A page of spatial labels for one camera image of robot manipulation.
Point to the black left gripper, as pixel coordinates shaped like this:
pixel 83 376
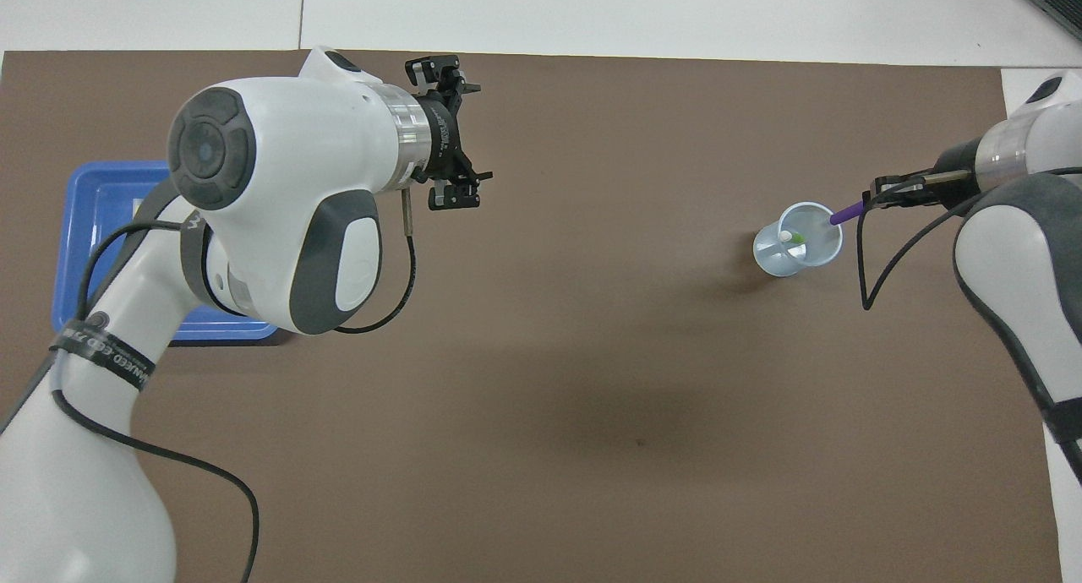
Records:
pixel 444 135

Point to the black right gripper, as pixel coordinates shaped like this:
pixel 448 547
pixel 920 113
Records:
pixel 955 177

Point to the purple marker pen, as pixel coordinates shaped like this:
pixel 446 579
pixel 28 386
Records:
pixel 845 215

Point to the green marker pen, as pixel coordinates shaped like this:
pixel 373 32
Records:
pixel 793 238

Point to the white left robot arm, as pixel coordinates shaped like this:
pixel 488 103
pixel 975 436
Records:
pixel 287 177

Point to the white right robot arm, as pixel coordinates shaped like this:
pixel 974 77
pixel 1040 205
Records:
pixel 1023 253

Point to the clear plastic cup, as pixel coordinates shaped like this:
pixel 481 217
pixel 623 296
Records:
pixel 782 262

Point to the brown table mat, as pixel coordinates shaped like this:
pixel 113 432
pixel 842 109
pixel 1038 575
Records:
pixel 592 355

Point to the blue plastic tray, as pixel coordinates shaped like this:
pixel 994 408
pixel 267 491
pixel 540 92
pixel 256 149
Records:
pixel 76 253

